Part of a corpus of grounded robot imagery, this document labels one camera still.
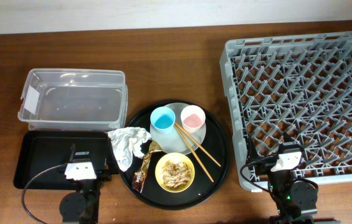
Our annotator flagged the grey plastic dishwasher rack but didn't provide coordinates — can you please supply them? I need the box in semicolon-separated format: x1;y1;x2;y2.
219;31;352;192

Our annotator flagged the yellow bowl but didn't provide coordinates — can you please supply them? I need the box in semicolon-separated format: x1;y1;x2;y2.
155;152;195;193

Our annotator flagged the clear plastic waste bin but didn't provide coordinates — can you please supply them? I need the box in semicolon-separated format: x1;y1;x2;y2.
17;68;128;131

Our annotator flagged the pink plastic cup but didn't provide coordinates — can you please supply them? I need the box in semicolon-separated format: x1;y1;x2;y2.
181;105;206;133

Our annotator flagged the gold brown snack wrapper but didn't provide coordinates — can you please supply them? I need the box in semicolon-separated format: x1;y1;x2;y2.
131;141;163;193

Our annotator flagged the light blue plastic cup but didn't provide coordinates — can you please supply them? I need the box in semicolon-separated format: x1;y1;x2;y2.
150;106;176;134

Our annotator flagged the black rectangular tray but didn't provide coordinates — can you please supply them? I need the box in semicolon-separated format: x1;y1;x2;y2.
13;130;119;189

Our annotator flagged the food scraps and rice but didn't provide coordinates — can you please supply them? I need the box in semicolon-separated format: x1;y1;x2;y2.
162;161;191;190

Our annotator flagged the wooden chopstick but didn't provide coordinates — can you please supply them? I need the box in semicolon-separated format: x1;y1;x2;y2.
174;122;221;167
174;123;214;183

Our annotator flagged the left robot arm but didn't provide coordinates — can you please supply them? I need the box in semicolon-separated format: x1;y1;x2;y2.
59;144;112;224

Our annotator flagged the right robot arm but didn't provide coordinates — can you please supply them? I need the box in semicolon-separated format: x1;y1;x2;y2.
240;132;318;223

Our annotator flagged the round black serving tray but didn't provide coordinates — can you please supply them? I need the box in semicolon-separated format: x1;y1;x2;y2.
120;100;230;210

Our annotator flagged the white paper napkin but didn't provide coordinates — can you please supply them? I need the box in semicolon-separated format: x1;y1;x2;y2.
107;127;151;172

